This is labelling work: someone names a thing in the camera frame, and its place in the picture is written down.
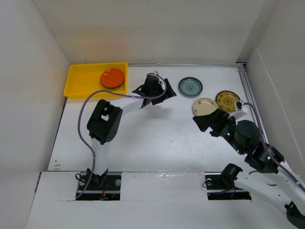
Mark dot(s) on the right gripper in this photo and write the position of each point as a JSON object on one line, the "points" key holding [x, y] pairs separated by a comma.
{"points": [[219, 116]]}

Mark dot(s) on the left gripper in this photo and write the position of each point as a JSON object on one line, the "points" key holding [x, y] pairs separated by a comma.
{"points": [[168, 93]]}

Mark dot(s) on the blue patterned plate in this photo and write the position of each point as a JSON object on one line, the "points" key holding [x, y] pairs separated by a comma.
{"points": [[190, 87]]}

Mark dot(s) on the yellow brown plate front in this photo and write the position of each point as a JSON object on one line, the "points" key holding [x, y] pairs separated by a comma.
{"points": [[112, 86]]}

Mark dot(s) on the yellow brown plate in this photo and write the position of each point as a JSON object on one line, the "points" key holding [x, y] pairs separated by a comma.
{"points": [[112, 86], [226, 100]]}

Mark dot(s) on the orange plate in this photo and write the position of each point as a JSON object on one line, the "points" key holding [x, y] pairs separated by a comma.
{"points": [[113, 75]]}

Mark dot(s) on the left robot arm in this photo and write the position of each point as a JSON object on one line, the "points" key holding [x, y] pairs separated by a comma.
{"points": [[103, 125]]}

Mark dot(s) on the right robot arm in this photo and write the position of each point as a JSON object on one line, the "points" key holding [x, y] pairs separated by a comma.
{"points": [[246, 138]]}

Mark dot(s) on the yellow plastic bin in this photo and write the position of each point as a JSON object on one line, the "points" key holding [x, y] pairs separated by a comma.
{"points": [[84, 79]]}

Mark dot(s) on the cream floral plate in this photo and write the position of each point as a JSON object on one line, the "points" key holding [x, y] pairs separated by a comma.
{"points": [[204, 106]]}

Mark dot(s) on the yellow brown plate right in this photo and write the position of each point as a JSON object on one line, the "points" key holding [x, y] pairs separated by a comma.
{"points": [[226, 100]]}

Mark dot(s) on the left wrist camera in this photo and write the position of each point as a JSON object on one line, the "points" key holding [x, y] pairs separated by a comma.
{"points": [[152, 84]]}

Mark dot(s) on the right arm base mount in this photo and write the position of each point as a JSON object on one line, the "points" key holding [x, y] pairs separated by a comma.
{"points": [[218, 190]]}

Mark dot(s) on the aluminium rail right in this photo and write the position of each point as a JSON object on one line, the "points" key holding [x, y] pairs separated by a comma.
{"points": [[246, 85]]}

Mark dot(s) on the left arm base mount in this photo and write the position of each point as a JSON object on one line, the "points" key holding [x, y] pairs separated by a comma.
{"points": [[105, 187]]}

